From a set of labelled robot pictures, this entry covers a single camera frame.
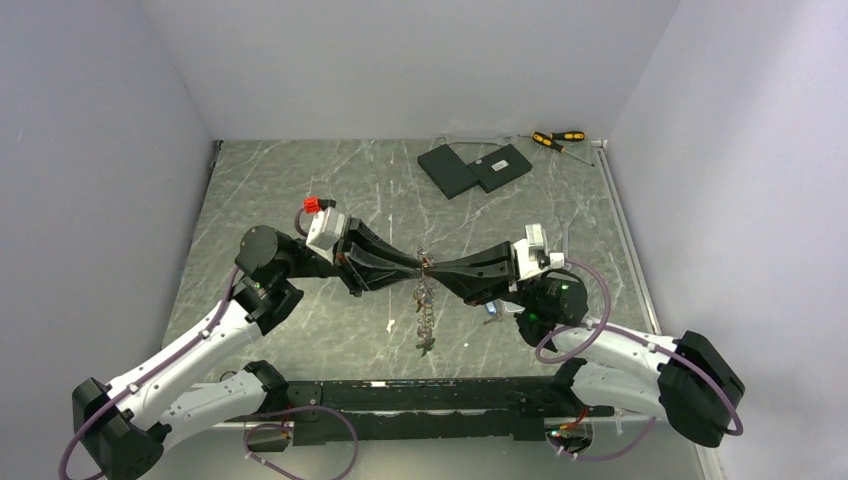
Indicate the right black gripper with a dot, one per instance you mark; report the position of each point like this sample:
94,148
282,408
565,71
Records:
486,276

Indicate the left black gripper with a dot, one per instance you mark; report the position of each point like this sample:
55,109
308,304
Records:
350,259

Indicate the metal keyring with keys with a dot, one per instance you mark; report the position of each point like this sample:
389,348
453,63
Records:
423,295

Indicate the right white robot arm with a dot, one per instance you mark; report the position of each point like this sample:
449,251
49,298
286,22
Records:
565,308

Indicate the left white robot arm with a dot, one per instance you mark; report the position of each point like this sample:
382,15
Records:
128,423

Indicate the silver wrench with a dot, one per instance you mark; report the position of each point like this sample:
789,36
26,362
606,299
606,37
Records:
565,223

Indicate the small black box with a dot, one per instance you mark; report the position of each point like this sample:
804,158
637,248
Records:
499,168

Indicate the large black box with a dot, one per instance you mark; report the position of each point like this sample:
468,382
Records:
447,171

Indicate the orange black screwdriver front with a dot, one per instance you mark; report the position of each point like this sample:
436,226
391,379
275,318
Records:
561,147

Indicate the orange black screwdriver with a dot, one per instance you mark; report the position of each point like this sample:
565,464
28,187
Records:
568,136
561,147

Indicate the orange black screwdriver back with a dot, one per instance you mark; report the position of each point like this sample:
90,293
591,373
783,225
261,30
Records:
568,136

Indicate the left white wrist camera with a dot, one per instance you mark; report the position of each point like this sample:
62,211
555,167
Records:
327,226

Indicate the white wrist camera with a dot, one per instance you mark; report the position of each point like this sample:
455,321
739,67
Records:
532,254
327,226

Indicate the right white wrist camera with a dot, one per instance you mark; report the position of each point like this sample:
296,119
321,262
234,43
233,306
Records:
532,254

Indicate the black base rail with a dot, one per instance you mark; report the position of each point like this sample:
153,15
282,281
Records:
521,408

